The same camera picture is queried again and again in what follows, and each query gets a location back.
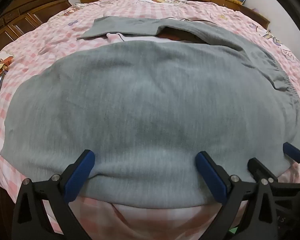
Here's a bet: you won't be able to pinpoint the grey pants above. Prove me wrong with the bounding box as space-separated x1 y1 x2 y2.
0 16 300 209

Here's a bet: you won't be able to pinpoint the pink checkered bedsheet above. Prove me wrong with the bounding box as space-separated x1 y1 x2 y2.
0 0 300 240

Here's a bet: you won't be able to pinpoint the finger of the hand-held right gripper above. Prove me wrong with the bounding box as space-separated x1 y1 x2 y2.
247 157 278 183
283 142 300 178

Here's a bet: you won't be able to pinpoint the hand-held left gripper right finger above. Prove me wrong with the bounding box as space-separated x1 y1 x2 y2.
194 151 282 240

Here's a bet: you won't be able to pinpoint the dark wooden wardrobe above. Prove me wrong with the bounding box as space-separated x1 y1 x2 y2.
0 0 73 53

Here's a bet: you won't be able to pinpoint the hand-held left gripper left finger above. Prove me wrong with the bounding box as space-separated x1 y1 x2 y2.
12 149 95 240

